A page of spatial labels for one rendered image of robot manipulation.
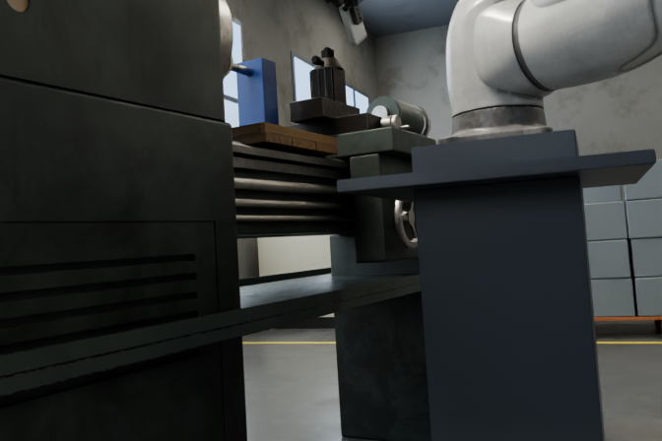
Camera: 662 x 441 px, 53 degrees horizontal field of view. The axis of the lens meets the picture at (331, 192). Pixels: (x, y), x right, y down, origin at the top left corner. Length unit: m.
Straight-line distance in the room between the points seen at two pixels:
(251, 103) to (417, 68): 7.68
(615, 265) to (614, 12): 3.28
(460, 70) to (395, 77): 8.17
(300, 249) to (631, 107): 5.03
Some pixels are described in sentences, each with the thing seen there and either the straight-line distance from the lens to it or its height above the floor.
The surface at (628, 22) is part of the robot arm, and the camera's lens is 0.99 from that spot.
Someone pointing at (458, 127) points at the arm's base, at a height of 0.83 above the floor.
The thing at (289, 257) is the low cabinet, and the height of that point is 0.56.
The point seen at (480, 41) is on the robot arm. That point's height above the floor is 0.96.
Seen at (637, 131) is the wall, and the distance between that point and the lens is 8.80.
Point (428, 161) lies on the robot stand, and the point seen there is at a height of 0.77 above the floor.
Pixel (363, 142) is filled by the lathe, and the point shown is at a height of 0.90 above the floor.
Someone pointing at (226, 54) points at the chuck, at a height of 1.03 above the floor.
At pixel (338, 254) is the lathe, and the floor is 0.61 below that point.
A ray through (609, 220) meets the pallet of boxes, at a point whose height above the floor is 0.69.
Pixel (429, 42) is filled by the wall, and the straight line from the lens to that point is 9.29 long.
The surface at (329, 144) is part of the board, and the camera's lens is 1.55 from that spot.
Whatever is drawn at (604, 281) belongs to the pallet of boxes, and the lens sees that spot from 4.20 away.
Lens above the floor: 0.66
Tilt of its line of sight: 4 degrees up
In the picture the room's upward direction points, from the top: 3 degrees counter-clockwise
